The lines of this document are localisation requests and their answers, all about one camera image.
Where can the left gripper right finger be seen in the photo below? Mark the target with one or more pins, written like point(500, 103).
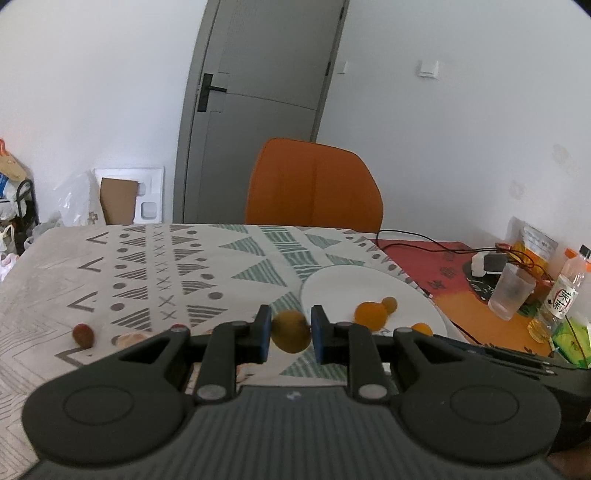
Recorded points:
point(353, 346)

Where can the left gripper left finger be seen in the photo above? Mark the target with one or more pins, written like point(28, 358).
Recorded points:
point(220, 353)

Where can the large orange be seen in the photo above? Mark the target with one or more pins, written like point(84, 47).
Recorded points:
point(371, 315)

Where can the brown-green longan fruit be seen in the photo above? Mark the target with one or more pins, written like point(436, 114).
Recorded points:
point(390, 304)

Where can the small yellow kumquat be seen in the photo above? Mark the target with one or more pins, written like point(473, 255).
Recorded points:
point(423, 328)

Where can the peeled pomelo segment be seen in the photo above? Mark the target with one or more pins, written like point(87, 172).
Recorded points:
point(129, 339)

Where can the dark red round fruit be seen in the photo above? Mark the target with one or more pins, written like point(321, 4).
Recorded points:
point(83, 336)

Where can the white ceramic plate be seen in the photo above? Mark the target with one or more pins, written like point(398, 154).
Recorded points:
point(340, 289)

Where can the orange red cartoon mat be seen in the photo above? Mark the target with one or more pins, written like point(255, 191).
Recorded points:
point(439, 271)

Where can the green packet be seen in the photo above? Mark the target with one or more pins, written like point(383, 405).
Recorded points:
point(572, 340)

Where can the clear ribbed plastic cup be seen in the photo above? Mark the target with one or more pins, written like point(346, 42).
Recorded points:
point(511, 292)

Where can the clear oil bottle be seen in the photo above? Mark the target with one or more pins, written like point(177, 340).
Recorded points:
point(561, 297)

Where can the white power adapter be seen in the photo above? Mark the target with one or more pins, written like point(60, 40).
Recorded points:
point(488, 263)

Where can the white foam packaging board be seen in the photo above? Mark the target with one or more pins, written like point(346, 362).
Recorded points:
point(149, 199)

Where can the clear snack pouch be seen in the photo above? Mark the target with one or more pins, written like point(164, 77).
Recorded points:
point(533, 248)

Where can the patterned white tablecloth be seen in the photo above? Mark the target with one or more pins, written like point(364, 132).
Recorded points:
point(147, 278)

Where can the orange chair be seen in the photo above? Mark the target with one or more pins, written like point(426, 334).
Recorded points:
point(304, 184)

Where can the brown cardboard piece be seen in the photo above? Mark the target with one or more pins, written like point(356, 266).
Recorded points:
point(118, 199)

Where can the clear plastic bag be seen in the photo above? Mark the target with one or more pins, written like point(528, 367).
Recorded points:
point(78, 202)

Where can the black metal rack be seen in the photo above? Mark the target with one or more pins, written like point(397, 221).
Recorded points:
point(27, 215)

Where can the grey door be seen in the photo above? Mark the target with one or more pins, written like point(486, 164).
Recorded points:
point(275, 59)

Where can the black door handle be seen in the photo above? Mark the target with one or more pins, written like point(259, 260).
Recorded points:
point(205, 90)

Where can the small white wall switch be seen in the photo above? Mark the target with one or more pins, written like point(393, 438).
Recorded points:
point(341, 69)

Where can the tan paper bag orange handle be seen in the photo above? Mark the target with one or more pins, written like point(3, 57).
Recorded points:
point(9, 166)

